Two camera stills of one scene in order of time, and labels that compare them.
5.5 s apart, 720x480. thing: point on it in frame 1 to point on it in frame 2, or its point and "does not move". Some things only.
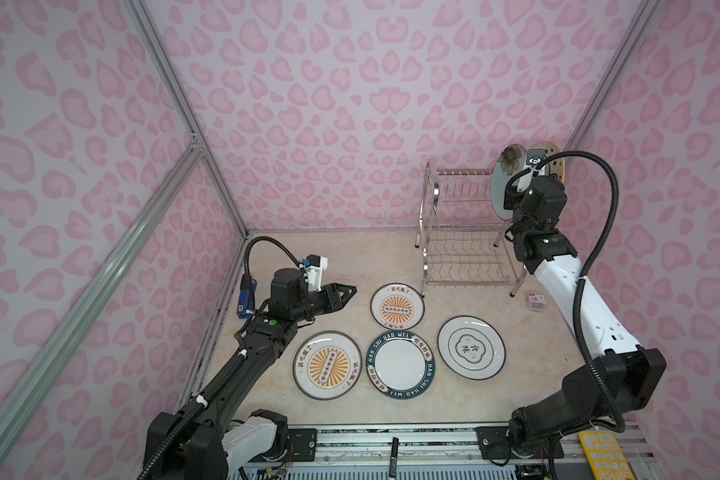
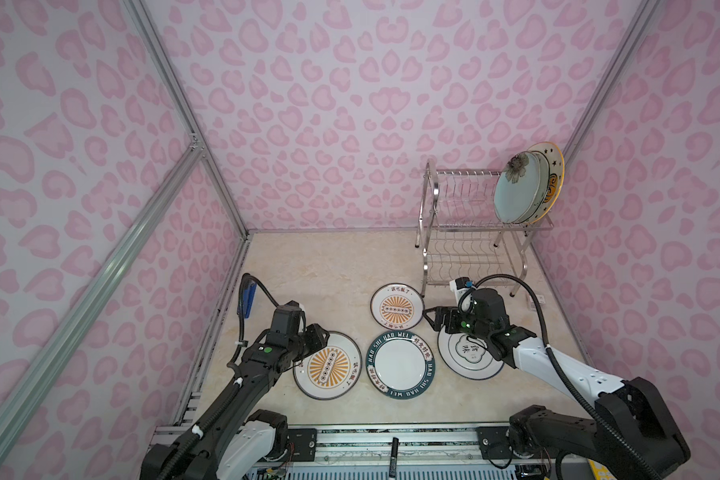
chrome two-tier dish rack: x=461 y=240 does not move
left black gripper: x=332 y=299 to x=319 y=339
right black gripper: x=511 y=197 to x=436 y=325
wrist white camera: x=526 y=180 to x=459 y=286
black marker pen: x=393 y=457 does not move
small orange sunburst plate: x=397 y=306 does not move
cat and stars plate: x=557 y=165 does not move
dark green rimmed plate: x=400 y=364 does not move
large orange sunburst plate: x=327 y=365 does not move
